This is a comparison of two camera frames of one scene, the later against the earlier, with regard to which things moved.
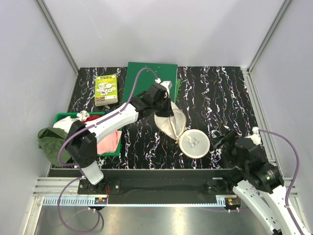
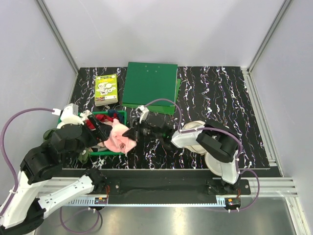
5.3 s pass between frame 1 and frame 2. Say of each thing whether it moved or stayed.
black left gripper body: moved
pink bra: moved
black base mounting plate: stayed
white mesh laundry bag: moved
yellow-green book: stayed
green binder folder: stayed
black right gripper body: moved
